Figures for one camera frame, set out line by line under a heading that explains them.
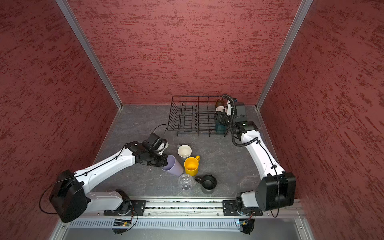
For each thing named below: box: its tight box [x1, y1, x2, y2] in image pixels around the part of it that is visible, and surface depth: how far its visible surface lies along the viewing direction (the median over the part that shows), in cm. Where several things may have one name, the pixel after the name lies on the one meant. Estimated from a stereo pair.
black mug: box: [195, 174, 217, 195], surface depth 80 cm
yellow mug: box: [184, 155, 201, 177], surface depth 83 cm
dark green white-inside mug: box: [215, 124, 227, 135], surface depth 104 cm
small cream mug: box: [177, 144, 193, 158], surface depth 88 cm
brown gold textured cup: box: [215, 99, 225, 109], surface depth 116 cm
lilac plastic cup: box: [161, 155, 184, 177], surface depth 79 cm
